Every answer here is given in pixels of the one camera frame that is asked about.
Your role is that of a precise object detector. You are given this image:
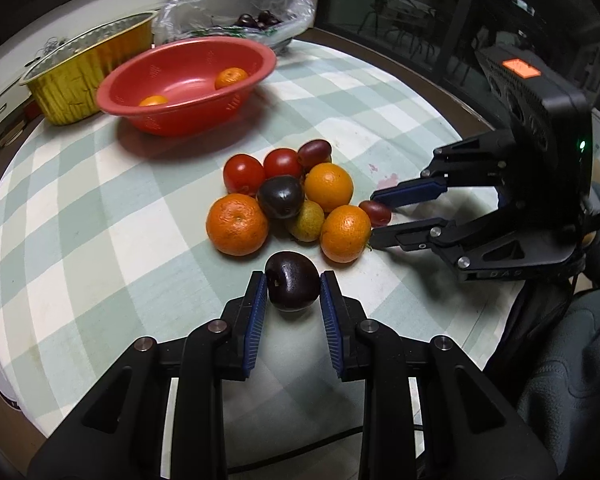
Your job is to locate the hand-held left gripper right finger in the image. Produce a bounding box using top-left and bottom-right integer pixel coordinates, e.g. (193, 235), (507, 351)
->
(319, 270), (558, 480)

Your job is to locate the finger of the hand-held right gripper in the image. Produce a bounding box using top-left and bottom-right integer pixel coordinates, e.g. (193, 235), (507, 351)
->
(371, 129), (513, 208)
(369, 210), (527, 268)

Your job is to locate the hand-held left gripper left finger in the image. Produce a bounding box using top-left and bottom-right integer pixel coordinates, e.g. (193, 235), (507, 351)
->
(27, 270), (270, 480)

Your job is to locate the small red plum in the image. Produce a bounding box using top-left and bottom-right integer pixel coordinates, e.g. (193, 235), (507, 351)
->
(358, 200), (393, 226)

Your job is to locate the dark purple plum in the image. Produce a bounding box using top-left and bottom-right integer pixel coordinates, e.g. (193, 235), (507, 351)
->
(265, 251), (322, 312)
(256, 175), (305, 220)

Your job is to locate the yellow-green round pear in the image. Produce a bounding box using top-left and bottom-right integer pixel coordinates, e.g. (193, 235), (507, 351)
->
(286, 200), (326, 242)

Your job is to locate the dark red oval plum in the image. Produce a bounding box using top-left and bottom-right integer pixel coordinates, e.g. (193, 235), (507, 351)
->
(297, 139), (333, 170)

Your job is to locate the red plastic bowl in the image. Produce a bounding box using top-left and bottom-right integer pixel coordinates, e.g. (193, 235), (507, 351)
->
(96, 36), (278, 137)

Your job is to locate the red tomato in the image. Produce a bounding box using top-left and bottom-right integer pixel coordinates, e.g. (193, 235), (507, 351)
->
(223, 154), (266, 196)
(263, 147), (303, 181)

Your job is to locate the glass sliding door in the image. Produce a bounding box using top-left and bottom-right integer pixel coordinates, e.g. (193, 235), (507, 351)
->
(315, 0), (600, 111)

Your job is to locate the clear plastic bag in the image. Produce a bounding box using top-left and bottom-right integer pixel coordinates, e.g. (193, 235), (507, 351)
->
(152, 0), (317, 56)

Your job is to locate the pile of dark cherries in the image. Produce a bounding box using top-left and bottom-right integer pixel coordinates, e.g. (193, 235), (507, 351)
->
(235, 10), (283, 31)

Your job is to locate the gold foil pan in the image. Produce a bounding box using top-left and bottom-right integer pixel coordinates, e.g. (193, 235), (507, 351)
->
(20, 10), (160, 127)

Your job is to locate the tangle of cables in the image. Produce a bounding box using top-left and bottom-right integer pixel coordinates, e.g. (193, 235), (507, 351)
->
(25, 36), (71, 67)

